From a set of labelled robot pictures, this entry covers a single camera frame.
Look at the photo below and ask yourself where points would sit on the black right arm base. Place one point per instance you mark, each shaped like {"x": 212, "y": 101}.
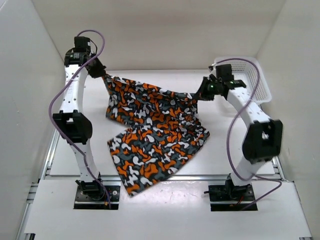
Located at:
{"x": 230, "y": 198}

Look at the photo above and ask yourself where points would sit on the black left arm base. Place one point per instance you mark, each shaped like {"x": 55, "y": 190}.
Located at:
{"x": 92, "y": 196}

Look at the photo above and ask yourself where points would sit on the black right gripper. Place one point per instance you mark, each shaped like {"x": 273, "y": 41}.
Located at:
{"x": 202, "y": 94}

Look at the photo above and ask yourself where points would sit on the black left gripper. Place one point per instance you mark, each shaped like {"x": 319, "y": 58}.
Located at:
{"x": 99, "y": 71}

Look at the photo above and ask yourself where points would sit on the aluminium front rail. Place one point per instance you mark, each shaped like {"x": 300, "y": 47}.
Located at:
{"x": 219, "y": 177}

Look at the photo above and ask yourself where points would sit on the orange camouflage shorts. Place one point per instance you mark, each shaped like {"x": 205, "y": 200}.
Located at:
{"x": 162, "y": 131}

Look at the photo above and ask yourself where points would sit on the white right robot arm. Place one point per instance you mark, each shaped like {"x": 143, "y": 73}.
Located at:
{"x": 263, "y": 138}

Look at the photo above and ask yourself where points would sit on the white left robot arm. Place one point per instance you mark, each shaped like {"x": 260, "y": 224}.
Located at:
{"x": 73, "y": 125}

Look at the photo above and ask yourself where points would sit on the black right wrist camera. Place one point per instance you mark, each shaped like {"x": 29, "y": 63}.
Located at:
{"x": 224, "y": 72}

